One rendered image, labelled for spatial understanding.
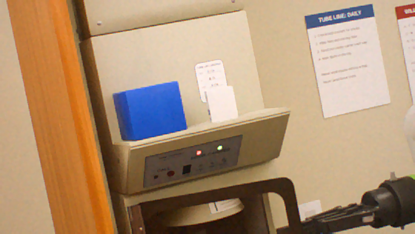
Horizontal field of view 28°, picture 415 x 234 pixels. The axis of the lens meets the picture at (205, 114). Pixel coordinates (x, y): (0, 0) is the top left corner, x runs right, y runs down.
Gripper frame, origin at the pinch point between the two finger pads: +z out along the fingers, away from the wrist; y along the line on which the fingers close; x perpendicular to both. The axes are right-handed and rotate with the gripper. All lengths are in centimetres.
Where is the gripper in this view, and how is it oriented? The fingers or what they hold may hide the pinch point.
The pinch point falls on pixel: (295, 232)
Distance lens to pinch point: 157.0
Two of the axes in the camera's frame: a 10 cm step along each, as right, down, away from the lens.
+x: 2.0, 9.8, 0.5
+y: 3.5, -0.2, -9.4
